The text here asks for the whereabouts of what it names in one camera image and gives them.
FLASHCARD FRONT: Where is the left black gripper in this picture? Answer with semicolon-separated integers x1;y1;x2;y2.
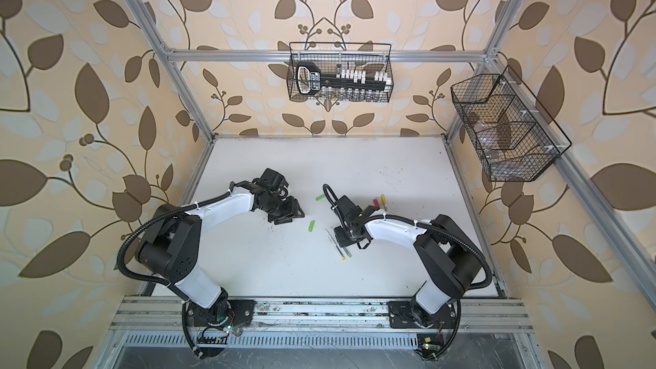
261;195;307;224

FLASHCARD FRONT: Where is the clear pen yellow cap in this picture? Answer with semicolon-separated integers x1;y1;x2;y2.
380;195;389;213

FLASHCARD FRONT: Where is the clear pen yellow tip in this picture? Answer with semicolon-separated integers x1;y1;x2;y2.
325;229;346;261

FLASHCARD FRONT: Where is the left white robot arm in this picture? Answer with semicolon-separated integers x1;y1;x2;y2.
116;181;305;310

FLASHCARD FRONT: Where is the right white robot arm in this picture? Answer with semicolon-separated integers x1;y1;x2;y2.
329;196;493;328

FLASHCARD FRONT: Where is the black tool in basket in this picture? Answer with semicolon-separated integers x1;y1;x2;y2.
291;61;394;96

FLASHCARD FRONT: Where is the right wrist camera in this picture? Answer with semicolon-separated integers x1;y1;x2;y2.
322;184;344;222

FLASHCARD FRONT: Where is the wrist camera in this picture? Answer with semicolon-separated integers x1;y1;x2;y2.
256;168;289;197
322;184;344;222

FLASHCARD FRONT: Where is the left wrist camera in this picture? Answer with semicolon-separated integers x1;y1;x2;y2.
256;168;289;197

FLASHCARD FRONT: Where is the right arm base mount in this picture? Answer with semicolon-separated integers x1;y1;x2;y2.
387;300;462;361

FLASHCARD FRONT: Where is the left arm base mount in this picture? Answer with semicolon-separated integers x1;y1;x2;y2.
181;297;256;360

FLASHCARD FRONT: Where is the back wall wire basket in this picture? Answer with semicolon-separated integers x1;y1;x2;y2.
286;40;395;104

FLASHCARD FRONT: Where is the wall wire basket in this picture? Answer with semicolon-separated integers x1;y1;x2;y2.
450;67;572;182
286;40;395;104

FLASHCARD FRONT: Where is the right wall wire basket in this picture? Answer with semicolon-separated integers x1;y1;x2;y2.
450;67;572;182

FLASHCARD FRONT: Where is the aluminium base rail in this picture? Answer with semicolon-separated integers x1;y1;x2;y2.
110;297;534;350

